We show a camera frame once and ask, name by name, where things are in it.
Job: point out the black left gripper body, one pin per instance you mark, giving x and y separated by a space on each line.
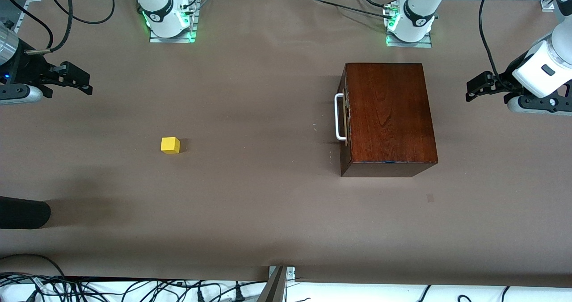
508 78

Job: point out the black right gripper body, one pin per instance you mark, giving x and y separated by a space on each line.
27 68

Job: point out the yellow cube block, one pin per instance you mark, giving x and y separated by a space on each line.
170 144

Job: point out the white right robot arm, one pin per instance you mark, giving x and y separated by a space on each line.
156 7

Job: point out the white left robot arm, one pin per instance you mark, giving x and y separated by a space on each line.
418 7

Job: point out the dark wooden drawer cabinet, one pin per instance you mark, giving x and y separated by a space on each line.
393 114

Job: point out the black cylindrical object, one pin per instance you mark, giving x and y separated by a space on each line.
22 212

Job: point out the brown table cover sheet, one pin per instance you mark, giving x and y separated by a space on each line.
223 203

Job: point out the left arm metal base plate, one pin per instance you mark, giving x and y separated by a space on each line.
409 44

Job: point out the aluminium corner bracket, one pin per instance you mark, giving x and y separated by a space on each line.
546 3

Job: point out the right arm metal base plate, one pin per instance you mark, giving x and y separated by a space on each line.
172 39

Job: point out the metal table edge bracket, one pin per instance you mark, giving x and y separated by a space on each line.
276 288

